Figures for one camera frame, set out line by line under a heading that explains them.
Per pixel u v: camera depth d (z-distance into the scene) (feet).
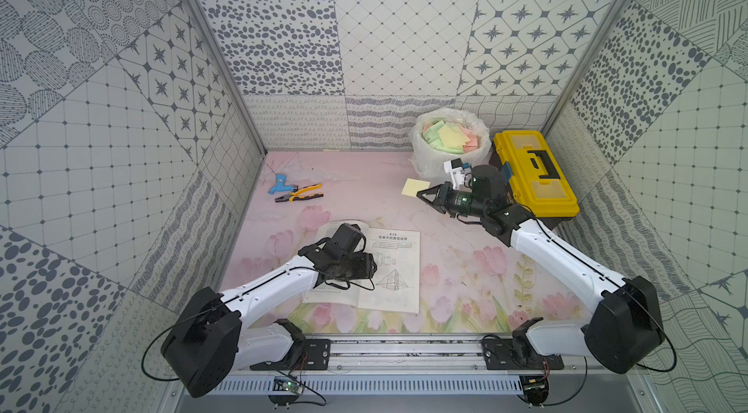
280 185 3.53
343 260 2.12
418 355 2.47
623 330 1.33
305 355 2.40
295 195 3.47
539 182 2.91
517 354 2.16
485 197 1.98
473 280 2.88
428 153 2.75
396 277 2.82
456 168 2.40
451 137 2.89
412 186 2.61
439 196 2.25
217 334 1.33
